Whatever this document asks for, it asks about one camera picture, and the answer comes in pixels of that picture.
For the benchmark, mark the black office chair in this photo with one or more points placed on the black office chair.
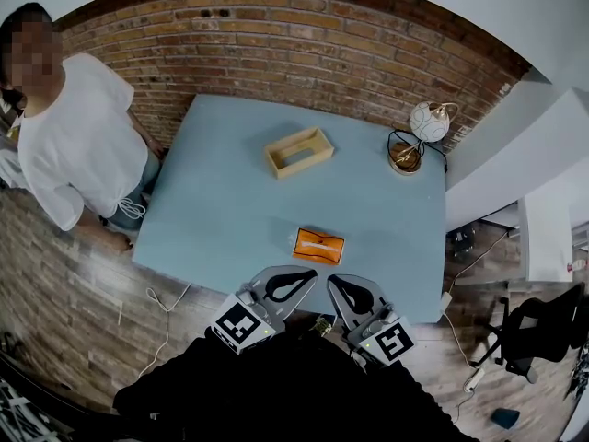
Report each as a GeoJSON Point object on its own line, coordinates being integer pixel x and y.
{"type": "Point", "coordinates": [547, 329]}

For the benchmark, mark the white power strip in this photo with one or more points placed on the white power strip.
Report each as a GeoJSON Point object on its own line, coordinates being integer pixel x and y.
{"type": "Point", "coordinates": [474, 379]}

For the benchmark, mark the gold globe shade table lamp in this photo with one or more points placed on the gold globe shade table lamp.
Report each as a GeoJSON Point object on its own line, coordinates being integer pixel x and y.
{"type": "Point", "coordinates": [428, 120]}

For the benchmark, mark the person's black clothed torso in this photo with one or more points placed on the person's black clothed torso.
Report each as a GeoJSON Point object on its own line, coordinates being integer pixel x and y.
{"type": "Point", "coordinates": [276, 394]}

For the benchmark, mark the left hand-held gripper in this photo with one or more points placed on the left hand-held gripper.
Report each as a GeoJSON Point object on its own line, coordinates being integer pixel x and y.
{"type": "Point", "coordinates": [239, 327]}

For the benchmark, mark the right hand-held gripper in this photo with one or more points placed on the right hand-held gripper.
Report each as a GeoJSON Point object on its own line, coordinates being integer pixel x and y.
{"type": "Point", "coordinates": [391, 343]}

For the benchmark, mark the wooden tray box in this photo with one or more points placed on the wooden tray box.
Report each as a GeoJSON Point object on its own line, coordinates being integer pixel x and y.
{"type": "Point", "coordinates": [303, 166]}

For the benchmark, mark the person's left forearm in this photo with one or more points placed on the person's left forearm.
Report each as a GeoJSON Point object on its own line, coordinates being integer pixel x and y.
{"type": "Point", "coordinates": [207, 357]}

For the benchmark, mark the person's right forearm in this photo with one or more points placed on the person's right forearm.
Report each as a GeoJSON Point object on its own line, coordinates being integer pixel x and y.
{"type": "Point", "coordinates": [400, 385]}

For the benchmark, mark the dark blue floor object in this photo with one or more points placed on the dark blue floor object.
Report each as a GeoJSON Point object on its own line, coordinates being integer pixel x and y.
{"type": "Point", "coordinates": [505, 418]}

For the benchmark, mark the light blue table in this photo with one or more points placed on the light blue table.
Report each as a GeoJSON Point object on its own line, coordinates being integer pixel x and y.
{"type": "Point", "coordinates": [221, 210]}

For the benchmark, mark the orange tissue pack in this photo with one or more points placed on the orange tissue pack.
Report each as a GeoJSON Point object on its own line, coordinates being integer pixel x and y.
{"type": "Point", "coordinates": [317, 247]}

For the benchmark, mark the person's right leg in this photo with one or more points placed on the person's right leg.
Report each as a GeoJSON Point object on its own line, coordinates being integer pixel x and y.
{"type": "Point", "coordinates": [322, 326]}

